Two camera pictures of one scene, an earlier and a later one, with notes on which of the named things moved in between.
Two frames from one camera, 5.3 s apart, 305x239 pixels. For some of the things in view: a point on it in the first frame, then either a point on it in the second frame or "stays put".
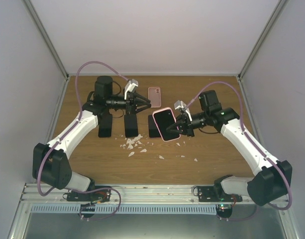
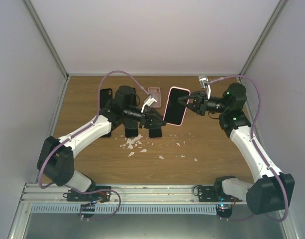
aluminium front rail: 126,194 stays put
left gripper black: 131,104 → 148,115
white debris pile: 132,142 stays put
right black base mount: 209,193 stays put
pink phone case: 154,96 stays put
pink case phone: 163,117 → 175,110
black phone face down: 131,125 stays put
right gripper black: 185,125 → 199,103
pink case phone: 153,131 stays put
